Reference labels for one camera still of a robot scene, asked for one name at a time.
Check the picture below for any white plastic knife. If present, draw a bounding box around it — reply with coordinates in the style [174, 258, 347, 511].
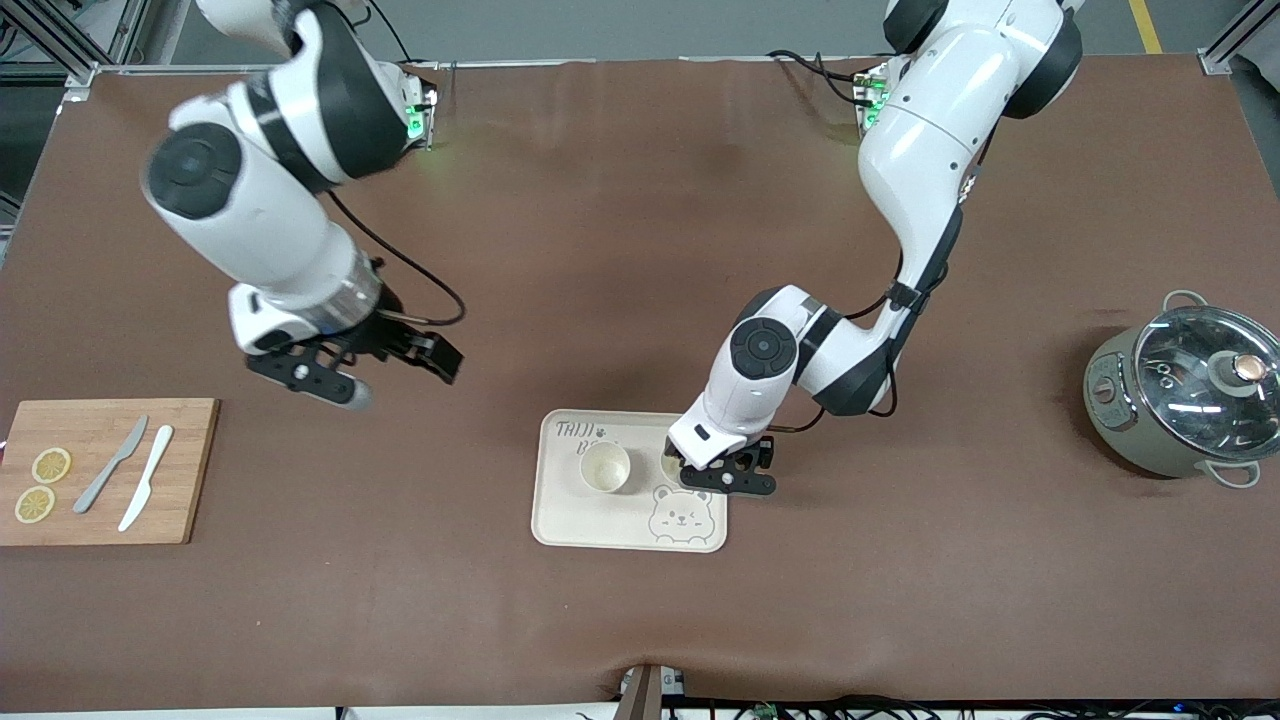
[117, 425, 175, 533]

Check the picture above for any black base cable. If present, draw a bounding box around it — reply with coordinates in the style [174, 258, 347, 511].
[766, 48, 891, 107]
[372, 0, 443, 71]

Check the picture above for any grey plastic knife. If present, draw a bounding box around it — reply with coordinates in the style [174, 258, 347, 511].
[72, 415, 150, 515]

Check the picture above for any glass pot lid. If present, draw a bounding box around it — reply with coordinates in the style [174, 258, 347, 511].
[1133, 306, 1280, 463]

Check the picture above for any cream tray with bear print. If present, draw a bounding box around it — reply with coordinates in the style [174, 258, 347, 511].
[530, 409, 729, 554]

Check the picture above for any aluminium frame post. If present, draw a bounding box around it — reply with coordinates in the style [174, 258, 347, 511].
[0, 0, 153, 89]
[1198, 0, 1280, 77]

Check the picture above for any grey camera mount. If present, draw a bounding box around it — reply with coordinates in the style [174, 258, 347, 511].
[618, 663, 687, 720]

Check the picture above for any wooden cutting board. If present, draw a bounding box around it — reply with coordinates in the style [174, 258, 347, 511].
[0, 398, 220, 547]

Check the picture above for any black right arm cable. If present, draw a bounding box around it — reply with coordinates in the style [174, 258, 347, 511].
[326, 188, 468, 329]

